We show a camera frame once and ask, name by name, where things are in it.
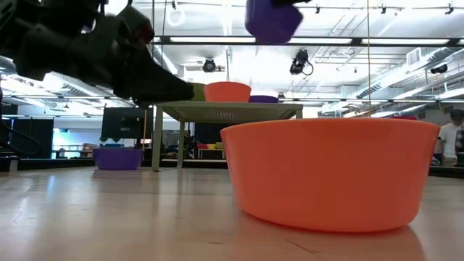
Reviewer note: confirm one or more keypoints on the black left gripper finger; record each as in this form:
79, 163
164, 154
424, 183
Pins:
152, 83

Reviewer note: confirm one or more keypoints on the purple mini bowl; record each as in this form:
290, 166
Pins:
264, 99
272, 21
117, 159

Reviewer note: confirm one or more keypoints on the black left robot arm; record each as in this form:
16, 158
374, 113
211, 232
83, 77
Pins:
65, 5

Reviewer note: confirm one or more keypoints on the black monitor screen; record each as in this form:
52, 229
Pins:
127, 123

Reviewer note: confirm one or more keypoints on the pale green metal rack table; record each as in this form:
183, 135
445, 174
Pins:
217, 109

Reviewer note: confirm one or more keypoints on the blue bin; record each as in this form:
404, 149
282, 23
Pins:
111, 145

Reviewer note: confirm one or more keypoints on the small red bin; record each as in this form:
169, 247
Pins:
202, 146

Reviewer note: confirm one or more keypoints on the small white table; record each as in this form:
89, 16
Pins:
210, 154

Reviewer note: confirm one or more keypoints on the small olive bin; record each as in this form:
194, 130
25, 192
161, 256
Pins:
219, 145

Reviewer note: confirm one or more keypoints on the white air vent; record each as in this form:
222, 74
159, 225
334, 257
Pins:
414, 57

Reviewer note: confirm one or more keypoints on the black track light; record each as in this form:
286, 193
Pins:
449, 7

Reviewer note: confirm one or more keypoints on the red storage bin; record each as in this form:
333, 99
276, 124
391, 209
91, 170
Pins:
403, 117

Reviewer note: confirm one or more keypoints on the person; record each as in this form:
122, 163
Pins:
449, 139

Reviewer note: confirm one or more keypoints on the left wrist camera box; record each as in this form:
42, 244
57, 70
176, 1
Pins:
136, 25

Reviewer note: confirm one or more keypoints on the black table edge rail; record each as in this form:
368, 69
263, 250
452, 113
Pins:
195, 164

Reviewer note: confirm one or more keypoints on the white short post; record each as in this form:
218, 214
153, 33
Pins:
13, 165

